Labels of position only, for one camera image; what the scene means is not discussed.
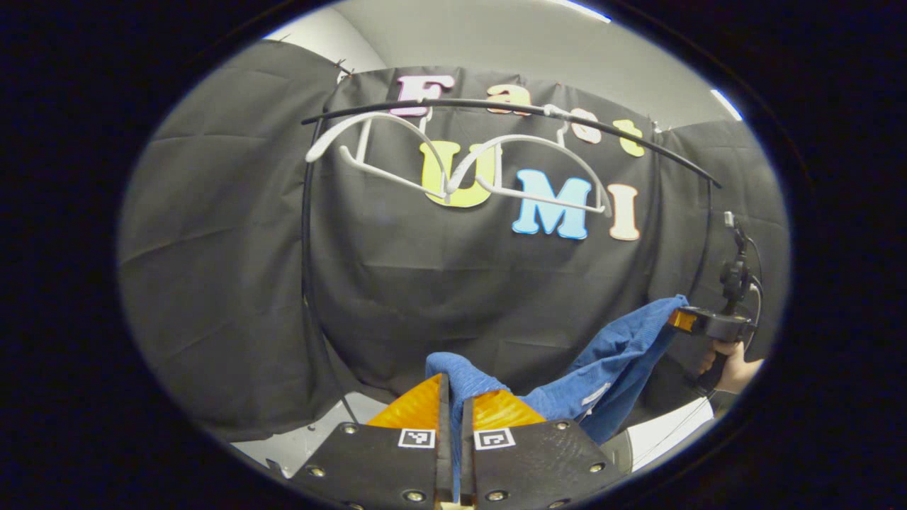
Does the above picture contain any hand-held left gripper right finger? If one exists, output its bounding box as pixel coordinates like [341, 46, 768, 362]
[461, 388, 629, 510]

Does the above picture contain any white plastic clothes hanger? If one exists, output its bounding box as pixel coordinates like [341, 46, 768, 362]
[446, 105, 614, 217]
[305, 112, 454, 206]

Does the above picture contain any black backdrop cloth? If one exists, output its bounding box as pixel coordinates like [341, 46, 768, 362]
[117, 39, 791, 443]

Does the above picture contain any black metal clothes rack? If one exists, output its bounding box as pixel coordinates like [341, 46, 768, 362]
[300, 98, 723, 426]

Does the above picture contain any blue corduroy jacket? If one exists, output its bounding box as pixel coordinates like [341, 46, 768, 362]
[425, 294, 689, 504]

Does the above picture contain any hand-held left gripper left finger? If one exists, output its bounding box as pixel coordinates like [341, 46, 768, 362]
[291, 373, 454, 510]

